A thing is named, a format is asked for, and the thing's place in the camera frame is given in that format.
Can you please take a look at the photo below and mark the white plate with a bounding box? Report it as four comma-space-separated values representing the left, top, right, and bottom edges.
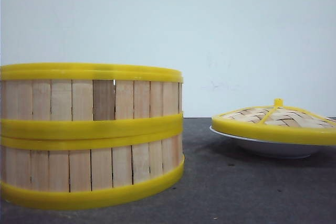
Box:
209, 126, 322, 159

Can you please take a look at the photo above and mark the woven bamboo steamer lid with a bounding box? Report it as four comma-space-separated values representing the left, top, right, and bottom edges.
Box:
210, 98, 335, 146

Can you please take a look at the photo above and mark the bamboo steamer basket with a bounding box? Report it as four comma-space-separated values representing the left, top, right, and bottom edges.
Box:
1, 135, 184, 210
1, 62, 183, 151

